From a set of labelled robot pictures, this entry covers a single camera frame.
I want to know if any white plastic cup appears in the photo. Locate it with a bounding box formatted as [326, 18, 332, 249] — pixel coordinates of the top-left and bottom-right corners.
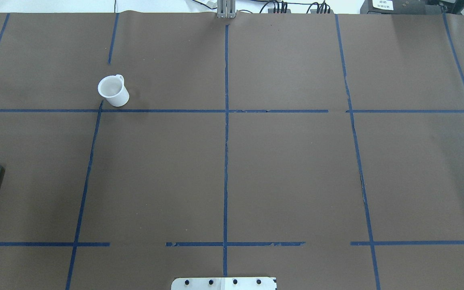
[97, 74, 130, 107]

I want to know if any black box device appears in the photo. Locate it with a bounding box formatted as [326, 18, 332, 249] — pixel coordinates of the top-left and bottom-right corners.
[360, 0, 448, 15]

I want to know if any aluminium frame post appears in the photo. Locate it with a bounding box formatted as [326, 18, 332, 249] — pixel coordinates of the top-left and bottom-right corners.
[217, 0, 237, 19]

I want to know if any white pedestal column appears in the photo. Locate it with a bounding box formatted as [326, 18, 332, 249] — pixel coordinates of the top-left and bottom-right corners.
[171, 277, 278, 290]

